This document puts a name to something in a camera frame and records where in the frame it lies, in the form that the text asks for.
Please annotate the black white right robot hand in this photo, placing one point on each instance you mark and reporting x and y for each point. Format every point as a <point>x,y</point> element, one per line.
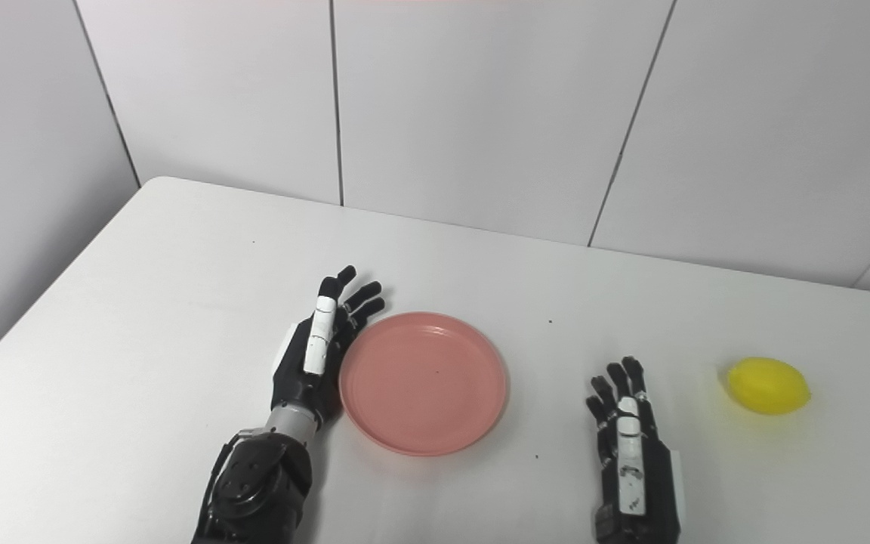
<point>635,483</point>

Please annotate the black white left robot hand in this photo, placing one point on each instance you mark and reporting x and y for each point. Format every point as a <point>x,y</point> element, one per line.
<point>299,385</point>

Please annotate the pink round plate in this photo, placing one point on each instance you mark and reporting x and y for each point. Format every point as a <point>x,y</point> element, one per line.
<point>424,381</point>

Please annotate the yellow lemon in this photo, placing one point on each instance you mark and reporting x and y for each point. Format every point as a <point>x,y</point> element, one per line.
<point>769,385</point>

